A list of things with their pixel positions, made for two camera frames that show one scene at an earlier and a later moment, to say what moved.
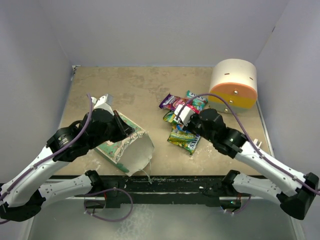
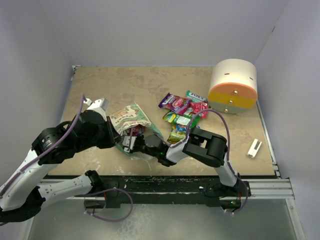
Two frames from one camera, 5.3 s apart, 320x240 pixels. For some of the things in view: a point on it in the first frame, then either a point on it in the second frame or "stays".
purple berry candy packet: (171, 101) stays
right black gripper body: (194, 125) to (142, 147)
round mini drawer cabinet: (236, 81) stays
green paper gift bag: (131, 152) to (132, 121)
